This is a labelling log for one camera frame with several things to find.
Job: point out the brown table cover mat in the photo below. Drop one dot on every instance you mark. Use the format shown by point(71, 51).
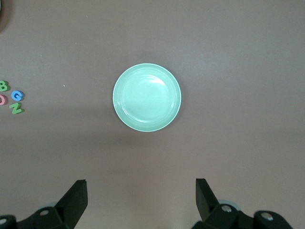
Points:
point(214, 59)

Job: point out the light green plate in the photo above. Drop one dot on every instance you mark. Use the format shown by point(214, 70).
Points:
point(146, 97)

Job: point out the blue foam letter G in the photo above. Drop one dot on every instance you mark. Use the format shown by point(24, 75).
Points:
point(14, 96)

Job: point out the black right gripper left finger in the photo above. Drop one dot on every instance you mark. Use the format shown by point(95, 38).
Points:
point(69, 205)

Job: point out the pink foam letter O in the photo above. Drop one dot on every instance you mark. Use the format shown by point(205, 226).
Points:
point(3, 103)

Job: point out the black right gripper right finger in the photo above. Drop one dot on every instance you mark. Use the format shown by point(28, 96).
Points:
point(207, 205)

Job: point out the green foam letter B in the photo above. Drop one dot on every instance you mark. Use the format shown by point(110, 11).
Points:
point(3, 86)

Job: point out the green foam letter Z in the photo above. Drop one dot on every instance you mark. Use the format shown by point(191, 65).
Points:
point(16, 108)

